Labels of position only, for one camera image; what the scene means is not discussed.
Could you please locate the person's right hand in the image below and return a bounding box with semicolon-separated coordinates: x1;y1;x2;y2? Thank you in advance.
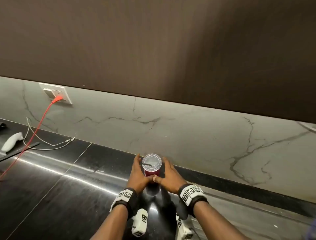
152;156;194;195

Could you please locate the person's left hand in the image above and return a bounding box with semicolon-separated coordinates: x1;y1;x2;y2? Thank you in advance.
126;154;156;196

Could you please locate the pink steel tumbler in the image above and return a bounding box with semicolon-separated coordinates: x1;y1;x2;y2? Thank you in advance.
143;168;161;177

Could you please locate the clear plastic lid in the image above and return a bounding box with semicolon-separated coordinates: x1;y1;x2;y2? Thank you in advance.
142;153;163;171

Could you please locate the person's left forearm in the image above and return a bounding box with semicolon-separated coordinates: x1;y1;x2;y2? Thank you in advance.
90;204;129;240

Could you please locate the person's right forearm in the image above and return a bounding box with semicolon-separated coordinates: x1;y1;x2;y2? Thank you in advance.
193;200;250;240

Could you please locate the black left wrist band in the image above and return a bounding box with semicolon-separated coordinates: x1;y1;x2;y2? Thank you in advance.
110;188;139;219

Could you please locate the black wrist band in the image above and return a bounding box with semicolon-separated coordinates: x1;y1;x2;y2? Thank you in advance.
177;183;209;218
110;188;139;219

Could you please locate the black right wrist band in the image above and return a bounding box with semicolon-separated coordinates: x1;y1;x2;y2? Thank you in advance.
177;183;209;218

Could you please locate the white handheld device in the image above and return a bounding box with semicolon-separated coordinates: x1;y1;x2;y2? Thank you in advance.
1;132;24;153

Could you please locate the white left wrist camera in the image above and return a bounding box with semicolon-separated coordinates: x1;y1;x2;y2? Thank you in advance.
131;208;148;237

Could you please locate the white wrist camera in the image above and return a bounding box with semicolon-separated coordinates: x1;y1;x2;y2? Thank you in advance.
175;214;195;240
131;208;148;237

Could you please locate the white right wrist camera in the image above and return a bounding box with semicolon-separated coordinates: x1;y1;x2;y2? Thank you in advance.
175;214;195;240

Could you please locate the thin white charging cable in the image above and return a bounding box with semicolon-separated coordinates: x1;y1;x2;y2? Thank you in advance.
23;117;76;151

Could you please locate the orange power cable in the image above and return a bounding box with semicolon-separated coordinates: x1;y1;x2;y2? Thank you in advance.
0;96;64;180

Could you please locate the white wall socket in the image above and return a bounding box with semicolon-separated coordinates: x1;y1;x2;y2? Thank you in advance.
39;83;73;105

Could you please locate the dark brown wall cabinet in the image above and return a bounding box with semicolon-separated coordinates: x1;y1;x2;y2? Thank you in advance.
0;0;316;124

